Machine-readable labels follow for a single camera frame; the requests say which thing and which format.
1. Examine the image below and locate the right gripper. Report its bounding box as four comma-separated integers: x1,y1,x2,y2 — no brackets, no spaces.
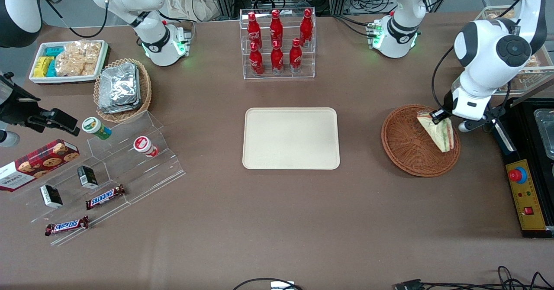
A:
0,74,81,135

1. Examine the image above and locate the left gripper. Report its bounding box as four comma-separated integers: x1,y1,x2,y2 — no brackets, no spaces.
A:
431,86,492,124

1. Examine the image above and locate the triangle sandwich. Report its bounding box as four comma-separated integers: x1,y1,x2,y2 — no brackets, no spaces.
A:
417,110,455,153

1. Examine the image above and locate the round brown wicker basket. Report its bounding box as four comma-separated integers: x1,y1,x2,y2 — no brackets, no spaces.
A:
381,104,461,177

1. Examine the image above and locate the oval light wicker basket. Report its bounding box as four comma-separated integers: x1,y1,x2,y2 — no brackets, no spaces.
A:
93,58,152,123

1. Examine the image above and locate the cream plastic tray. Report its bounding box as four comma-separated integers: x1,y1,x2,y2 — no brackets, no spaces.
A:
242,107,341,170

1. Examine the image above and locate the red tartan cookie box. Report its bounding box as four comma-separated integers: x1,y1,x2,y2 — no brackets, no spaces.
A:
0,139,81,192

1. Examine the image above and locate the green yoghurt cup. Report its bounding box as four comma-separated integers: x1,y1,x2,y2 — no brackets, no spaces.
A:
82,117,112,140

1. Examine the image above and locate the white rectangular snack bin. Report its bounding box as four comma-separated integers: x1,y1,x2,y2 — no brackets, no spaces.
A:
29,40,110,84

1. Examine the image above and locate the yellow snack packet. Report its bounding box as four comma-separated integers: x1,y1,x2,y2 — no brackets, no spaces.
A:
33,56,53,78

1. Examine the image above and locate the small black box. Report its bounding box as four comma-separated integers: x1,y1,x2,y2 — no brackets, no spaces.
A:
77,165,99,190
40,184,64,209

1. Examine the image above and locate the clear bag of crackers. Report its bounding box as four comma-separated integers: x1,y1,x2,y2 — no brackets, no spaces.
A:
55,41,103,77

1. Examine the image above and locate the teal snack packet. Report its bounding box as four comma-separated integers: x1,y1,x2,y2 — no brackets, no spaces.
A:
45,46,64,77

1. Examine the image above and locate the Snickers chocolate bar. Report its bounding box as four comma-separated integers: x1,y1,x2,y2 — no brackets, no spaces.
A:
85,184,126,210
45,216,90,237

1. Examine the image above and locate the clear acrylic stepped shelf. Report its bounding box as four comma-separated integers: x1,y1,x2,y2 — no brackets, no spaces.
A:
9,110,187,247

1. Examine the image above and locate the red yoghurt cup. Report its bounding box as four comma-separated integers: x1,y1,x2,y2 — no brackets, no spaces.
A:
133,136,159,158

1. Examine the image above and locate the clear plastic container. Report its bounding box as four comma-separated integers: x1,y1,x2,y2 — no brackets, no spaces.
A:
534,108,554,161

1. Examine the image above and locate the clear container with food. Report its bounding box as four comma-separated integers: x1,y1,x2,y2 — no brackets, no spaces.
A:
475,6,554,96

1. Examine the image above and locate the packaged pastry snack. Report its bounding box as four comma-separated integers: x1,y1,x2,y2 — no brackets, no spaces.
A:
517,50,554,88
486,10,518,21

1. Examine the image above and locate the black machine with yellow panel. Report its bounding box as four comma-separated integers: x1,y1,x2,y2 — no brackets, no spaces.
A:
493,97,554,238

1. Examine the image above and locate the red cola bottle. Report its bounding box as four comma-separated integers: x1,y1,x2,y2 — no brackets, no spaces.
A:
250,42,264,77
300,8,313,46
248,12,262,50
271,40,285,75
289,38,303,74
269,10,284,48

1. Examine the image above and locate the clear acrylic bottle rack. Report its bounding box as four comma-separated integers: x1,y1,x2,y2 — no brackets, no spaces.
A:
239,8,316,80

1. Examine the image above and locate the crumpled beige cloth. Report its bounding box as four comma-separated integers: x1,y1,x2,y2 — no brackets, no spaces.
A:
162,0,219,22

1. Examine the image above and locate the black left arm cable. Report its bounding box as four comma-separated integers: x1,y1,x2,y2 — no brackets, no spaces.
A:
431,45,460,111

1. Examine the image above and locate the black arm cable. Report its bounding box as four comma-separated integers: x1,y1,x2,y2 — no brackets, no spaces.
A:
40,0,110,39
431,45,460,111

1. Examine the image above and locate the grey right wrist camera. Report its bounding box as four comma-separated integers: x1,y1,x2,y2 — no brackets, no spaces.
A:
0,130,20,148

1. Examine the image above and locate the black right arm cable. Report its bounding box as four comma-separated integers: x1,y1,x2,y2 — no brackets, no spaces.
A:
40,0,110,39

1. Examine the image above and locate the black cable connector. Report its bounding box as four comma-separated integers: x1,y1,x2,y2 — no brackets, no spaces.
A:
394,279,424,290

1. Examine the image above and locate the black tangled cable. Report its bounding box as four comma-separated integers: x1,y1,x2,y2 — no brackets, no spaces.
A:
422,265,554,290

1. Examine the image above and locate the black table cable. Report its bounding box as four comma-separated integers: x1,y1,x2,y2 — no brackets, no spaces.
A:
233,277,304,290

